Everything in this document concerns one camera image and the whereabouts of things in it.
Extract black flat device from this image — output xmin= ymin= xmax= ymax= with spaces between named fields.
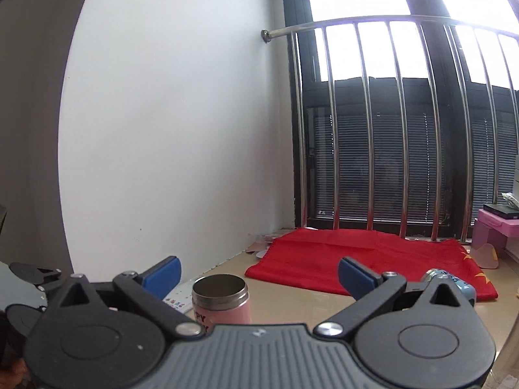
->
xmin=483 ymin=203 xmax=519 ymax=222

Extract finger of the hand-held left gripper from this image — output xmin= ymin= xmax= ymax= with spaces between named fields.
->
xmin=9 ymin=262 xmax=62 ymax=289

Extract beige paper fan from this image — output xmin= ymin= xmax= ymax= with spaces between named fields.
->
xmin=469 ymin=244 xmax=500 ymax=270

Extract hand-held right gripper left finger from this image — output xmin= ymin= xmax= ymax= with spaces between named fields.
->
xmin=44 ymin=255 xmax=207 ymax=337

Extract cardboard scraps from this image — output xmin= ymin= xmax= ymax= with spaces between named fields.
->
xmin=246 ymin=232 xmax=289 ymax=261

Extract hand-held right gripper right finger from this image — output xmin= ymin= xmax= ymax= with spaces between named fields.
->
xmin=314 ymin=256 xmax=475 ymax=338

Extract pink plastic box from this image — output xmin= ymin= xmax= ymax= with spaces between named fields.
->
xmin=473 ymin=208 xmax=519 ymax=261

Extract steel window railing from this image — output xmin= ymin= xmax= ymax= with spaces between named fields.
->
xmin=260 ymin=15 xmax=519 ymax=244

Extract pink steel-rimmed cup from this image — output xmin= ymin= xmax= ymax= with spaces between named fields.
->
xmin=191 ymin=275 xmax=251 ymax=333

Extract red flag cloth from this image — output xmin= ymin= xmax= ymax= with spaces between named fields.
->
xmin=244 ymin=228 xmax=499 ymax=303

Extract dark framed window with blinds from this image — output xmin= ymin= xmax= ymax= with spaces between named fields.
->
xmin=279 ymin=0 xmax=519 ymax=241

